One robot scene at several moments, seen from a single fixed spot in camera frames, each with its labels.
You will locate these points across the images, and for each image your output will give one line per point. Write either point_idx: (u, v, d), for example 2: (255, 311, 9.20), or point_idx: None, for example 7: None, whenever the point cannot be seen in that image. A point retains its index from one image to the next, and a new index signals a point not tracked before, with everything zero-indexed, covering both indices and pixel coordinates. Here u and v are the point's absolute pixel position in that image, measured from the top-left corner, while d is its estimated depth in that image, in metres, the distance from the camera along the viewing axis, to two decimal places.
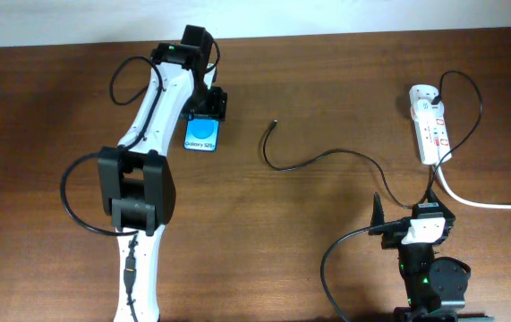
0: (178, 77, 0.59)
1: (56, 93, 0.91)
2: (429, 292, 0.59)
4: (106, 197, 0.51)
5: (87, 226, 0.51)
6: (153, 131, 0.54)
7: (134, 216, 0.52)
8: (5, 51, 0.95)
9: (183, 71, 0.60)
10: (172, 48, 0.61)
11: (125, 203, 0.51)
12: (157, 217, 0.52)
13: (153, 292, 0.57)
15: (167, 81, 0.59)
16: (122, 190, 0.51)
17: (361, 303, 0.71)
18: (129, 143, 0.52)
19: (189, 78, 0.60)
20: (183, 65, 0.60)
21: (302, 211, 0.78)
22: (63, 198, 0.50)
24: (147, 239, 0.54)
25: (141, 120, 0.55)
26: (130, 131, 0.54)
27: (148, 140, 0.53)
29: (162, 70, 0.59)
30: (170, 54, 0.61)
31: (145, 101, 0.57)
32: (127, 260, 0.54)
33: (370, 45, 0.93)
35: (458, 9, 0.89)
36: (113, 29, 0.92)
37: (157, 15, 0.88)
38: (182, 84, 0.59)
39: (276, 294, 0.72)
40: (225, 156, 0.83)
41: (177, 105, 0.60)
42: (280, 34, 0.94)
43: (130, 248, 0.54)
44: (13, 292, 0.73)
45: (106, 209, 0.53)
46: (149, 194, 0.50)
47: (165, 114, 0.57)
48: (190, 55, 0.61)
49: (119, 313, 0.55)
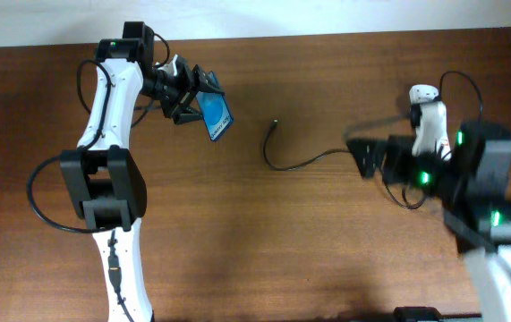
0: (124, 71, 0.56)
1: (55, 92, 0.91)
2: (464, 158, 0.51)
4: (75, 200, 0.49)
5: (60, 229, 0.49)
6: (110, 128, 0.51)
7: (107, 215, 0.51)
8: (4, 50, 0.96)
9: (128, 64, 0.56)
10: (114, 44, 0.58)
11: (97, 203, 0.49)
12: (131, 211, 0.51)
13: (142, 289, 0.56)
15: (115, 77, 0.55)
16: (90, 191, 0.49)
17: (361, 303, 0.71)
18: (88, 143, 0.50)
19: (136, 70, 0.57)
20: (128, 58, 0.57)
21: (301, 212, 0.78)
22: (33, 206, 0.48)
24: (124, 235, 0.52)
25: (97, 118, 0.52)
26: (86, 131, 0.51)
27: (106, 137, 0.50)
29: (107, 66, 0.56)
30: (112, 48, 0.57)
31: (95, 100, 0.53)
32: (109, 259, 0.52)
33: (369, 45, 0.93)
35: (458, 8, 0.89)
36: (113, 29, 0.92)
37: (157, 16, 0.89)
38: (131, 77, 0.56)
39: (276, 294, 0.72)
40: (225, 156, 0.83)
41: (131, 101, 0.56)
42: (278, 34, 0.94)
43: (110, 247, 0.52)
44: (12, 292, 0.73)
45: (77, 214, 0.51)
46: (117, 190, 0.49)
47: (119, 108, 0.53)
48: (133, 47, 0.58)
49: (112, 315, 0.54)
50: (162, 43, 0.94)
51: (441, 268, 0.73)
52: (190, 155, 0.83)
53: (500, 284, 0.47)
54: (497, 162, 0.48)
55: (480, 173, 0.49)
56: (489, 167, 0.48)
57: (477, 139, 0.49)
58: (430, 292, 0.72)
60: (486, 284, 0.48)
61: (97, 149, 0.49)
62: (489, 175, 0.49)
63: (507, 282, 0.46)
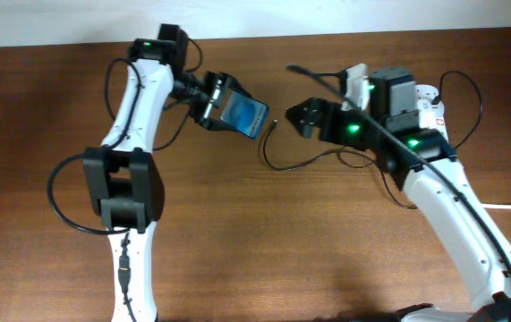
0: (156, 72, 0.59)
1: (55, 91, 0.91)
2: (380, 99, 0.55)
4: (94, 198, 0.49)
5: (76, 227, 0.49)
6: (136, 130, 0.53)
7: (124, 215, 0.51)
8: (5, 50, 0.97)
9: (160, 67, 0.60)
10: (147, 45, 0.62)
11: (114, 202, 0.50)
12: (147, 214, 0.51)
13: (149, 291, 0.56)
15: (146, 79, 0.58)
16: (111, 190, 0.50)
17: (361, 303, 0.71)
18: (112, 143, 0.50)
19: (167, 73, 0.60)
20: (160, 60, 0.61)
21: (302, 211, 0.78)
22: (53, 207, 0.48)
24: (139, 236, 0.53)
25: (123, 119, 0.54)
26: (113, 131, 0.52)
27: (132, 138, 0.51)
29: (139, 68, 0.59)
30: (147, 49, 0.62)
31: (126, 98, 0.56)
32: (121, 259, 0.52)
33: (367, 45, 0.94)
35: (452, 9, 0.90)
36: (116, 29, 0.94)
37: (157, 15, 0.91)
38: (161, 80, 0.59)
39: (276, 294, 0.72)
40: (225, 156, 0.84)
41: (157, 103, 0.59)
42: (279, 33, 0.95)
43: (123, 247, 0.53)
44: (11, 292, 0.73)
45: (94, 210, 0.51)
46: (137, 192, 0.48)
47: (146, 111, 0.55)
48: (166, 50, 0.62)
49: (115, 314, 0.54)
50: None
51: (442, 268, 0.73)
52: (189, 156, 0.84)
53: (434, 189, 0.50)
54: (406, 97, 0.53)
55: (393, 110, 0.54)
56: (401, 105, 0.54)
57: (383, 83, 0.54)
58: (430, 292, 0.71)
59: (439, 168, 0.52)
60: (430, 204, 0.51)
61: (121, 150, 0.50)
62: (401, 110, 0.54)
63: (439, 184, 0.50)
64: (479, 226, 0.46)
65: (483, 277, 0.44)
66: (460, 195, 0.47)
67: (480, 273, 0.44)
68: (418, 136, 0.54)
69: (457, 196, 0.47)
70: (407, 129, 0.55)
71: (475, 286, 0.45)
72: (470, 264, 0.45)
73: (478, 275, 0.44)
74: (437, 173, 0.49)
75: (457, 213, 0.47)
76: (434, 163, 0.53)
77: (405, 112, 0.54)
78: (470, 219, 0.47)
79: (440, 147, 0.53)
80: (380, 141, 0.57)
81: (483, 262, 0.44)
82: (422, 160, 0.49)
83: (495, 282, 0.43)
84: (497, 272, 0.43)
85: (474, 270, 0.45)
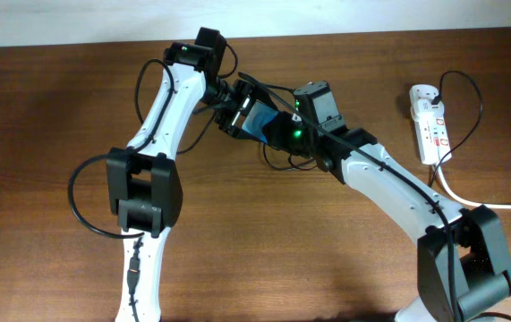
0: (190, 79, 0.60)
1: (55, 91, 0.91)
2: (307, 113, 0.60)
4: (112, 198, 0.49)
5: (92, 229, 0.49)
6: (162, 134, 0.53)
7: (141, 218, 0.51)
8: (6, 50, 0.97)
9: (195, 72, 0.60)
10: (185, 49, 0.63)
11: (132, 205, 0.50)
12: (163, 219, 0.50)
13: (156, 292, 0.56)
15: (179, 83, 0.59)
16: (130, 192, 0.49)
17: (361, 303, 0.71)
18: (138, 146, 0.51)
19: (200, 80, 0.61)
20: (196, 66, 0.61)
21: (302, 210, 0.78)
22: (72, 206, 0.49)
24: (152, 241, 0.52)
25: (152, 122, 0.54)
26: (140, 133, 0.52)
27: (157, 142, 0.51)
29: (174, 72, 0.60)
30: (183, 54, 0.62)
31: (157, 103, 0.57)
32: (132, 260, 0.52)
33: (367, 45, 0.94)
35: (450, 9, 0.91)
36: (117, 29, 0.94)
37: (157, 15, 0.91)
38: (193, 86, 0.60)
39: (276, 294, 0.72)
40: (226, 156, 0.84)
41: (187, 108, 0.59)
42: (279, 33, 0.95)
43: (134, 249, 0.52)
44: (11, 292, 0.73)
45: (112, 209, 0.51)
46: (155, 197, 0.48)
47: (175, 117, 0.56)
48: (203, 55, 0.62)
49: (121, 313, 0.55)
50: (165, 44, 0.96)
51: None
52: (191, 155, 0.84)
53: (362, 166, 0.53)
54: (327, 104, 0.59)
55: (320, 118, 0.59)
56: (326, 112, 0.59)
57: (305, 98, 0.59)
58: None
59: (366, 150, 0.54)
60: (366, 183, 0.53)
61: (145, 154, 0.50)
62: (327, 115, 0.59)
63: (365, 160, 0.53)
64: (404, 183, 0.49)
65: (415, 223, 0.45)
66: (380, 163, 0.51)
67: (413, 218, 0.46)
68: (345, 136, 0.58)
69: (379, 165, 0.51)
70: (338, 131, 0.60)
71: (414, 234, 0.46)
72: (405, 216, 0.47)
73: (413, 224, 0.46)
74: (358, 151, 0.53)
75: (383, 179, 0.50)
76: (361, 147, 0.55)
77: (331, 118, 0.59)
78: (396, 181, 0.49)
79: (366, 139, 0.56)
80: (318, 143, 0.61)
81: (413, 209, 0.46)
82: (347, 144, 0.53)
83: (423, 220, 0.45)
84: (426, 214, 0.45)
85: (408, 219, 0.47)
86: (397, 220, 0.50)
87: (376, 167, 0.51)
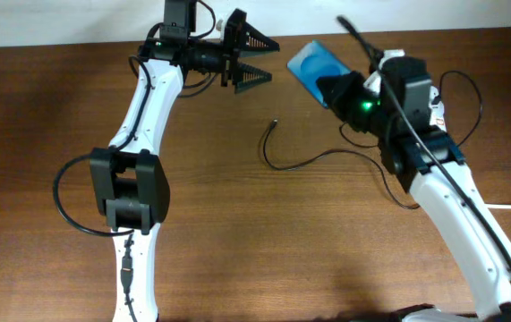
0: (165, 74, 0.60)
1: (55, 90, 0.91)
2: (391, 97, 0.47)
4: (98, 198, 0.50)
5: (80, 229, 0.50)
6: (143, 131, 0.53)
7: (129, 216, 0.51)
8: (6, 50, 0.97)
9: (170, 67, 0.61)
10: (158, 45, 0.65)
11: (119, 203, 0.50)
12: (151, 216, 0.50)
13: (152, 292, 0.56)
15: (156, 80, 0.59)
16: (115, 191, 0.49)
17: (362, 303, 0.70)
18: (120, 144, 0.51)
19: (176, 73, 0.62)
20: (171, 61, 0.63)
21: (301, 210, 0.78)
22: (58, 206, 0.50)
24: (142, 238, 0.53)
25: (132, 120, 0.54)
26: (120, 131, 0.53)
27: (139, 139, 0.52)
29: (149, 69, 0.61)
30: (157, 49, 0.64)
31: (133, 100, 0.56)
32: (123, 259, 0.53)
33: (367, 45, 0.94)
35: (447, 10, 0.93)
36: (118, 29, 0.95)
37: (158, 16, 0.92)
38: (170, 80, 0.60)
39: (276, 294, 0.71)
40: (225, 155, 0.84)
41: (166, 102, 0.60)
42: (280, 34, 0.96)
43: (125, 247, 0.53)
44: (10, 292, 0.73)
45: (99, 210, 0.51)
46: (142, 194, 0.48)
47: (154, 114, 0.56)
48: (177, 50, 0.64)
49: (117, 314, 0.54)
50: None
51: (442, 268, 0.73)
52: (191, 154, 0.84)
53: (441, 193, 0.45)
54: (419, 95, 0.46)
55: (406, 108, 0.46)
56: (416, 104, 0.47)
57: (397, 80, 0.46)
58: (430, 292, 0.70)
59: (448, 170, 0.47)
60: (436, 207, 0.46)
61: (127, 151, 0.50)
62: (413, 108, 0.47)
63: (448, 188, 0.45)
64: (489, 235, 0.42)
65: (489, 287, 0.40)
66: (467, 199, 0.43)
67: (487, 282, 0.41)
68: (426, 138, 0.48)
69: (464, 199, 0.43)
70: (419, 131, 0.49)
71: (481, 297, 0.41)
72: (476, 274, 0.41)
73: (483, 284, 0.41)
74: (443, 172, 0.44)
75: (466, 221, 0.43)
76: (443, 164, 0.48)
77: (418, 113, 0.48)
78: (481, 229, 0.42)
79: (447, 148, 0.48)
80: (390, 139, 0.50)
81: (489, 272, 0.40)
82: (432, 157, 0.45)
83: (501, 289, 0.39)
84: (505, 282, 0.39)
85: (481, 280, 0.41)
86: (460, 263, 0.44)
87: (459, 202, 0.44)
